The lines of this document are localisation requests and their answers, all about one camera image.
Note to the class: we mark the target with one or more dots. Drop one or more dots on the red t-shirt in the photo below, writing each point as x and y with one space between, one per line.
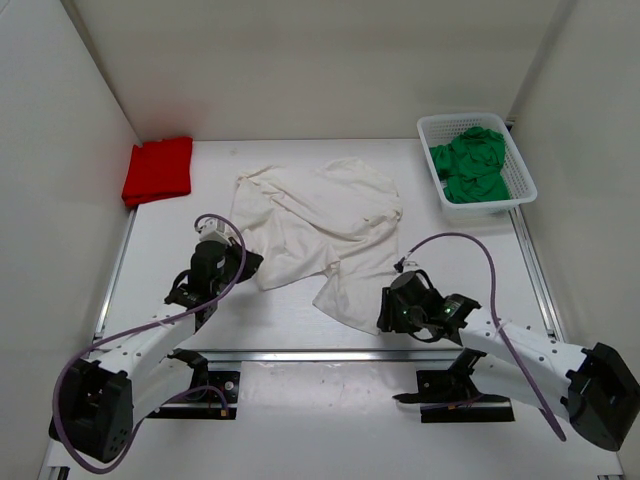
158 170

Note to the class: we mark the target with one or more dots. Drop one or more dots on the white plastic basket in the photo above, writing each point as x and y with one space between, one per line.
442 129

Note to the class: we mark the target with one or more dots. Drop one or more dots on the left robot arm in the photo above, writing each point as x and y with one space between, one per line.
101 402

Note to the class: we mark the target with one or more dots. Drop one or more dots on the white t-shirt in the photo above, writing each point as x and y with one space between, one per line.
340 220

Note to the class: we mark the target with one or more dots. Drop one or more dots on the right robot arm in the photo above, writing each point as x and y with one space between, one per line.
592 389

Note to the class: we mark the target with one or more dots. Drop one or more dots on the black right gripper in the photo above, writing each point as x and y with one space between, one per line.
390 320

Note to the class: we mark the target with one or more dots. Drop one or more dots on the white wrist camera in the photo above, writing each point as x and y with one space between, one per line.
403 263
212 229

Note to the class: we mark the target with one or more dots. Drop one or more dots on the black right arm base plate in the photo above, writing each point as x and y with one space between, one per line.
450 396

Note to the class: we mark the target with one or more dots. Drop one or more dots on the aluminium table edge rail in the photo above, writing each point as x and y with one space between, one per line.
330 356

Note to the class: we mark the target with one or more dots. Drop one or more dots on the green t-shirt in basket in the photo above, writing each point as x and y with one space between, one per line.
471 166

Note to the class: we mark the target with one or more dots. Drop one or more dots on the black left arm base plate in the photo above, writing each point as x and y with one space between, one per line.
226 377

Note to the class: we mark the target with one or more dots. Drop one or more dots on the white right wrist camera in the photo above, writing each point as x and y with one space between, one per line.
403 263

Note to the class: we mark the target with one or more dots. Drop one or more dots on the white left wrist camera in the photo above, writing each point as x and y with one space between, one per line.
212 229

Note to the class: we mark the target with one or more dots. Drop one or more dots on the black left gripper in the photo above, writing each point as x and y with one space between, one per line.
251 265

